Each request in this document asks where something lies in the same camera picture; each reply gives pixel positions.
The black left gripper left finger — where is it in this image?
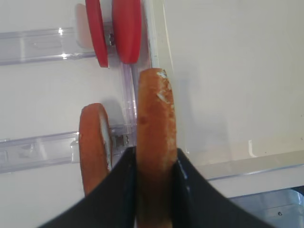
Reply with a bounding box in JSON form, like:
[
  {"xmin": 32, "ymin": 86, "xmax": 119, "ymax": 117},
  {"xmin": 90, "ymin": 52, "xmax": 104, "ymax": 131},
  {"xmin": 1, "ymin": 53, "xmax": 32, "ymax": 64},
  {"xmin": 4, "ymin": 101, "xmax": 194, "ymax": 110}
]
[{"xmin": 42, "ymin": 147, "xmax": 136, "ymax": 228}]

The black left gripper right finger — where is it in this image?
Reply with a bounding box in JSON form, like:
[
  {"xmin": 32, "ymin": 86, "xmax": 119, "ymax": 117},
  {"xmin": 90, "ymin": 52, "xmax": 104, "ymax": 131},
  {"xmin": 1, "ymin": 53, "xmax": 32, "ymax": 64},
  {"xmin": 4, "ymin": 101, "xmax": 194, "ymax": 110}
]
[{"xmin": 171, "ymin": 149, "xmax": 270, "ymax": 228}]

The toasted round bread slice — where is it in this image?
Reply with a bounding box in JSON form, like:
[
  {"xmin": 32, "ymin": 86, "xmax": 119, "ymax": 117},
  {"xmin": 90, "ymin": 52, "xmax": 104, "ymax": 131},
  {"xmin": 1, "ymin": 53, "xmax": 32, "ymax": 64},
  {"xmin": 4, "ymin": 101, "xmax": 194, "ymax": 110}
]
[{"xmin": 136, "ymin": 68, "xmax": 177, "ymax": 228}]

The toasted bread slice in rack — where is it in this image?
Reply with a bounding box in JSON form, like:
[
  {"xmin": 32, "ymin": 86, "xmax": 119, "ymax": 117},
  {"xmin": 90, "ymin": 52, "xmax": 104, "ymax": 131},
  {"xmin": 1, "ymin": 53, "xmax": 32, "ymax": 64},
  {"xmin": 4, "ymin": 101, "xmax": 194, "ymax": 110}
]
[{"xmin": 78, "ymin": 103, "xmax": 113, "ymax": 196}]

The clear acrylic left rack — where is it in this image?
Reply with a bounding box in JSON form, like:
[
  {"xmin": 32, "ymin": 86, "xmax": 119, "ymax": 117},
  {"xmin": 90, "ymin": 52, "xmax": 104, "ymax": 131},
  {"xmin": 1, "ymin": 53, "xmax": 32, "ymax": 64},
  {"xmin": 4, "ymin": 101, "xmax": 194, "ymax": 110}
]
[{"xmin": 0, "ymin": 22, "xmax": 150, "ymax": 174}]

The white rectangular tray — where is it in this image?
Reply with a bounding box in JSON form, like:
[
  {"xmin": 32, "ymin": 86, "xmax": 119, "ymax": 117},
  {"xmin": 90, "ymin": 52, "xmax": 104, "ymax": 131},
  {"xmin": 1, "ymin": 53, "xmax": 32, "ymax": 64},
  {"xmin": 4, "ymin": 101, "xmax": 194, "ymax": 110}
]
[{"xmin": 146, "ymin": 0, "xmax": 304, "ymax": 179}]

